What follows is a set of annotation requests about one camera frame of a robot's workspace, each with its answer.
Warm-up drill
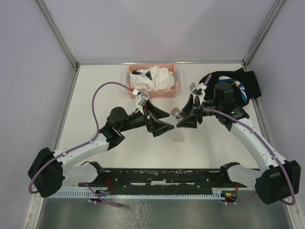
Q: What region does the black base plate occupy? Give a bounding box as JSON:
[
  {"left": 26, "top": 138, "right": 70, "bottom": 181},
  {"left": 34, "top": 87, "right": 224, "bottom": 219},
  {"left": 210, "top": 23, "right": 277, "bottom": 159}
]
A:
[{"left": 88, "top": 168, "right": 236, "bottom": 196}]

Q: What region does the black garment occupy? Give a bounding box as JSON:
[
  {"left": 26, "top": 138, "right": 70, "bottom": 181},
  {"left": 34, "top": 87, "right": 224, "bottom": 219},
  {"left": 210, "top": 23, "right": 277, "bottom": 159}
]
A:
[{"left": 199, "top": 68, "right": 262, "bottom": 107}]

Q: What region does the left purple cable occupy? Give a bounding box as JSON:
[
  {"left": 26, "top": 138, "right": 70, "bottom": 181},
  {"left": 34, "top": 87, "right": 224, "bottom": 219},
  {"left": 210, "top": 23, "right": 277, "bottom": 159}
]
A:
[{"left": 28, "top": 81, "right": 136, "bottom": 194}]

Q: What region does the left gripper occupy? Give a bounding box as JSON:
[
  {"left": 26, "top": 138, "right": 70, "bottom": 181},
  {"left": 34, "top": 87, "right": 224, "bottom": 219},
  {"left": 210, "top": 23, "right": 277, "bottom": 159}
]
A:
[{"left": 119, "top": 100, "right": 174, "bottom": 136}]

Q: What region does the clear pill bottle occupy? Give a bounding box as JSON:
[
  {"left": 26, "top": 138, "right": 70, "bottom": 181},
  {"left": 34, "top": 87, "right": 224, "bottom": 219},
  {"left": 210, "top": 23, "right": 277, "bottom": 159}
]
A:
[{"left": 170, "top": 107, "right": 184, "bottom": 119}]

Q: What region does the pink plastic basket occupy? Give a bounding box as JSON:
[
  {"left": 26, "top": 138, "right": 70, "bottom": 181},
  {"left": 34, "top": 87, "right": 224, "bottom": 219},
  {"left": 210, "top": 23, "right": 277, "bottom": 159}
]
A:
[{"left": 127, "top": 63, "right": 179, "bottom": 98}]

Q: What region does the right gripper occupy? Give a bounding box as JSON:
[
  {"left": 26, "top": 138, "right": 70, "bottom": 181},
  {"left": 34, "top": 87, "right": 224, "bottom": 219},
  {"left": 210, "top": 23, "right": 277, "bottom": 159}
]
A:
[{"left": 175, "top": 94, "right": 222, "bottom": 129}]

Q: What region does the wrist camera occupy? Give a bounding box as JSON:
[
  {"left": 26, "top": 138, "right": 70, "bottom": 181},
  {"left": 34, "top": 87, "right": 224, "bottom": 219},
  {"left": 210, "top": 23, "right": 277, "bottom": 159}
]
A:
[
  {"left": 132, "top": 89, "right": 149, "bottom": 114},
  {"left": 189, "top": 83, "right": 207, "bottom": 104}
]

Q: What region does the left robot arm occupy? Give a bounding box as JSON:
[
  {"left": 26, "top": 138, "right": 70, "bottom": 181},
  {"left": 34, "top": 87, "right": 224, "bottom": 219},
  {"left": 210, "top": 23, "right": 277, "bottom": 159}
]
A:
[{"left": 28, "top": 101, "right": 174, "bottom": 198}]

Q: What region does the white cloth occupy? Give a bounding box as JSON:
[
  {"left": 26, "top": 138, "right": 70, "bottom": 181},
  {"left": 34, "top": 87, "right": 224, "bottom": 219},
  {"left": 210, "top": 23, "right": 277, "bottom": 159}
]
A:
[{"left": 129, "top": 65, "right": 175, "bottom": 91}]

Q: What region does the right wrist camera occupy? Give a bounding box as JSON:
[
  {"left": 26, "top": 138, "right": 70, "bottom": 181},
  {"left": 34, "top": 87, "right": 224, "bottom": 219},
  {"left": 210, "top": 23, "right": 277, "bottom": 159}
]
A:
[{"left": 189, "top": 83, "right": 207, "bottom": 104}]

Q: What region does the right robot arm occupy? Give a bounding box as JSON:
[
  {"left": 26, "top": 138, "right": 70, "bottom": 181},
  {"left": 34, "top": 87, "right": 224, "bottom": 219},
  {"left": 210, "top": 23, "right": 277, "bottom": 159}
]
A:
[{"left": 177, "top": 82, "right": 301, "bottom": 206}]

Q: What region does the white cable duct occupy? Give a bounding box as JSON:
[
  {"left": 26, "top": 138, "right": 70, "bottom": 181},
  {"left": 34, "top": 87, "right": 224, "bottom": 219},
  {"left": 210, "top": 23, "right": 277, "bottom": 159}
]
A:
[{"left": 45, "top": 188, "right": 227, "bottom": 198}]

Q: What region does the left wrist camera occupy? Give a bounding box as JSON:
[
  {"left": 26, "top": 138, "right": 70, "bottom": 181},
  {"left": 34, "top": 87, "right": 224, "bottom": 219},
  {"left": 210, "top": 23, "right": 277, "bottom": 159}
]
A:
[{"left": 132, "top": 89, "right": 149, "bottom": 114}]

